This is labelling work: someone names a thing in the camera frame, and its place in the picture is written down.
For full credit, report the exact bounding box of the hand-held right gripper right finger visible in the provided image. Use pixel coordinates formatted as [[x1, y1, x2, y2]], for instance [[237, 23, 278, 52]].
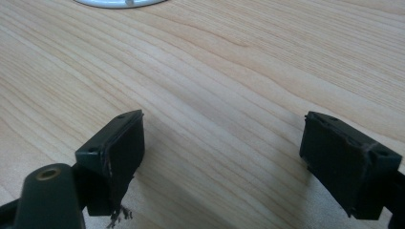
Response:
[[299, 111, 403, 221]]

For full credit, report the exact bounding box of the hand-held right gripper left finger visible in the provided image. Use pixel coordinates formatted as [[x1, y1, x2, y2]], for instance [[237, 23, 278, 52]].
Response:
[[75, 109, 146, 229]]

